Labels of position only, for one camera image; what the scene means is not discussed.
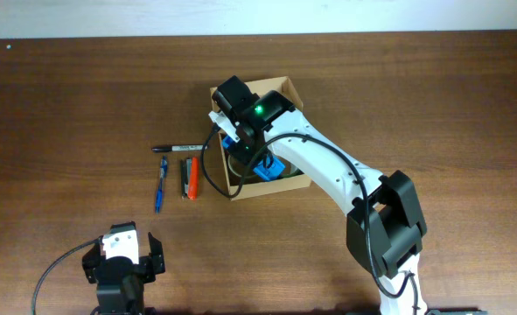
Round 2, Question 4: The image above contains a brown cardboard box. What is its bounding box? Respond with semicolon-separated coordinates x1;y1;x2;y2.
211;76;311;200

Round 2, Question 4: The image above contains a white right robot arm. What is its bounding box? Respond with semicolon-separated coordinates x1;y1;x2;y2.
209;76;433;314

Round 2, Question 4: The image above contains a black right camera cable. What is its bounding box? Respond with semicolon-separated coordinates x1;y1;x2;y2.
199;122;420;315

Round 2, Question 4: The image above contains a black left camera cable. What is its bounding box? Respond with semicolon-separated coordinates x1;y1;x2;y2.
31;238;104;315

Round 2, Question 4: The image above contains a beige masking tape roll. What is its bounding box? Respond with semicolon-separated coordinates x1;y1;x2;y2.
227;155;258;179

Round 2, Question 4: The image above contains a black camera cable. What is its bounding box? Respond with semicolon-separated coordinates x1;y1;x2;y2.
199;122;420;315
31;238;104;315

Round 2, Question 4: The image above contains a black marker pen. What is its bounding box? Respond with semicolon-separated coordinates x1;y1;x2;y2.
151;144;207;153

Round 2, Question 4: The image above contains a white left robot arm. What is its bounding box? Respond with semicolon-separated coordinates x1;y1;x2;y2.
82;222;165;314

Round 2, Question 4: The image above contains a blue plastic case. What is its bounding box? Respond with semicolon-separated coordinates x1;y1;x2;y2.
221;136;285;181

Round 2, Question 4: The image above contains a blue ballpoint pen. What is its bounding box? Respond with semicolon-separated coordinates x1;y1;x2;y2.
155;156;168;214

